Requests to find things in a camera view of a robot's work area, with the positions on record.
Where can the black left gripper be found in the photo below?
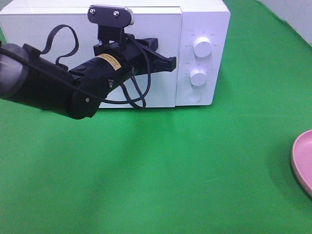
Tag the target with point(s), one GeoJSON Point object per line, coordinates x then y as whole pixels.
{"type": "Point", "coordinates": [137, 57]}

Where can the round door release button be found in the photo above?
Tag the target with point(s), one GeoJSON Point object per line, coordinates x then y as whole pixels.
{"type": "Point", "coordinates": [194, 96]}

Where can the white microwave door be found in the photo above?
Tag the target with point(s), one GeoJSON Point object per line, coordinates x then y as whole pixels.
{"type": "Point", "coordinates": [20, 27]}

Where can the pink round plate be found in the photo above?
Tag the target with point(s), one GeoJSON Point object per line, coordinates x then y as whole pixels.
{"type": "Point", "coordinates": [301, 160]}

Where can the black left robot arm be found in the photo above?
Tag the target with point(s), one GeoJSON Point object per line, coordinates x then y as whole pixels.
{"type": "Point", "coordinates": [27, 78]}

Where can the white microwave oven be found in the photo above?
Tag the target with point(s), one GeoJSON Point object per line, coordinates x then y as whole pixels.
{"type": "Point", "coordinates": [198, 18]}

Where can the upper white dial knob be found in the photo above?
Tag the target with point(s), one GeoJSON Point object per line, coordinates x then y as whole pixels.
{"type": "Point", "coordinates": [202, 46]}

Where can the white dial knob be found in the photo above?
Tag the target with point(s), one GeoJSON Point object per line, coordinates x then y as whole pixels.
{"type": "Point", "coordinates": [202, 46]}
{"type": "Point", "coordinates": [198, 77]}

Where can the lower white dial knob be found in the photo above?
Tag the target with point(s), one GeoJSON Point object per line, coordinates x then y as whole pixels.
{"type": "Point", "coordinates": [198, 77]}

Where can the green table cloth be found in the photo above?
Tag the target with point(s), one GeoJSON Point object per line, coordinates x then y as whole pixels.
{"type": "Point", "coordinates": [218, 169]}

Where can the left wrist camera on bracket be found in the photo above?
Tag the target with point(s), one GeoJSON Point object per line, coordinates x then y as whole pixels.
{"type": "Point", "coordinates": [111, 21]}

